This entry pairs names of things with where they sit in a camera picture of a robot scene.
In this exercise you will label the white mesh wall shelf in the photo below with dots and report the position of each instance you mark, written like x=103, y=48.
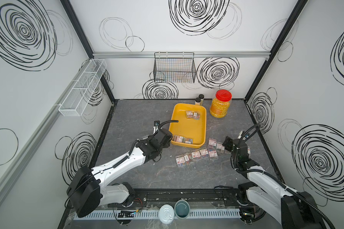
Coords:
x=84, y=87

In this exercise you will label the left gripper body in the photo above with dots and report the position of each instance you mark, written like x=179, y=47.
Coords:
x=167, y=145

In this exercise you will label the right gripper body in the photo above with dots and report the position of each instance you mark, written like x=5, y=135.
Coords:
x=229, y=142

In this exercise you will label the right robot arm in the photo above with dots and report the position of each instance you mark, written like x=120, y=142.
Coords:
x=290, y=208

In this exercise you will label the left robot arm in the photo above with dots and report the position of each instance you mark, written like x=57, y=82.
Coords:
x=91, y=187

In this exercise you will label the yellow plastic tray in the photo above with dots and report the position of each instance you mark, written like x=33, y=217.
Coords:
x=189, y=127

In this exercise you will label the white slotted cable duct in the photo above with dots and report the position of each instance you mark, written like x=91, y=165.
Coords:
x=154, y=214

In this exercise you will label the red lid corn jar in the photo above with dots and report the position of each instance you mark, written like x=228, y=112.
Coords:
x=220, y=103

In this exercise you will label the paper clip box in tray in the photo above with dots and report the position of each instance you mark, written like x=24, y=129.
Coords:
x=189, y=114

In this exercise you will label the paper clip box table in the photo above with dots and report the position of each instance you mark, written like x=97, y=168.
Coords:
x=220, y=147

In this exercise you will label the black wire basket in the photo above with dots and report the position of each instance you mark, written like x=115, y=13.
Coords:
x=174, y=67

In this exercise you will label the paper clip box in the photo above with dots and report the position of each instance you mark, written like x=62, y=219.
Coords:
x=180, y=161
x=188, y=158
x=189, y=114
x=212, y=143
x=196, y=155
x=204, y=152
x=213, y=154

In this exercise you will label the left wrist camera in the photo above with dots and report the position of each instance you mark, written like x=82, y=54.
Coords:
x=156, y=126

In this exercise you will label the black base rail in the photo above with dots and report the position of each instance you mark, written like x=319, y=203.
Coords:
x=172, y=196

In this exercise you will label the teal cup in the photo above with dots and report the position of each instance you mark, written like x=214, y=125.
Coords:
x=182, y=209

